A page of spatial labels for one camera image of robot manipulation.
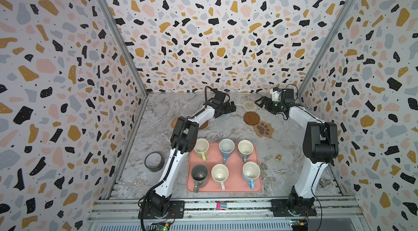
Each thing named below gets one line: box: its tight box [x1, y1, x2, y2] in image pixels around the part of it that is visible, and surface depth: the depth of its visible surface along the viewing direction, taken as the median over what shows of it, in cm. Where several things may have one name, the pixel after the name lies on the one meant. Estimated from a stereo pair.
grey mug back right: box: [237, 139, 254, 164], surface depth 87 cm
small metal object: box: [318, 177, 331, 188], surface depth 83 cm
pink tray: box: [186, 142, 263, 193], surface depth 83 cm
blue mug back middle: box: [218, 138, 236, 164], surface depth 87 cm
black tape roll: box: [144, 151, 165, 173], surface depth 88 cm
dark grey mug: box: [191, 163, 209, 194], surface depth 78 cm
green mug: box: [193, 137, 210, 162], surface depth 87 cm
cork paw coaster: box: [253, 121, 274, 138], surface depth 105 cm
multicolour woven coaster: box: [242, 100, 257, 112], surface depth 116 cm
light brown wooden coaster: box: [243, 111, 261, 126], surface depth 109 cm
